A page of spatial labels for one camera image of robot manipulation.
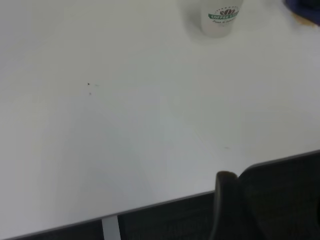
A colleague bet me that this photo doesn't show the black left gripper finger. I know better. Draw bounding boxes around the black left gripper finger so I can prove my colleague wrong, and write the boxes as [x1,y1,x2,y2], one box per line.
[214,170,253,240]

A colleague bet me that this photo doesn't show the white paper coffee cup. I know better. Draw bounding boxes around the white paper coffee cup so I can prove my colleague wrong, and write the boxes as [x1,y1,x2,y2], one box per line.
[199,0,245,39]

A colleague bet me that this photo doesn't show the black mesh chair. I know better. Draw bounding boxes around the black mesh chair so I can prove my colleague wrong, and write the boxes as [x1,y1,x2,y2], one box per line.
[237,149,320,240]

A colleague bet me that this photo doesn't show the white table leg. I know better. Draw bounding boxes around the white table leg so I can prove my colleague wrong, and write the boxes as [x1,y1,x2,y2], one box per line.
[101,215,122,240]

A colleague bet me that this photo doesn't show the purple microfiber cloth black trim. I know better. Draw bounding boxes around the purple microfiber cloth black trim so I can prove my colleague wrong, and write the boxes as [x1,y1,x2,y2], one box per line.
[283,0,320,15]

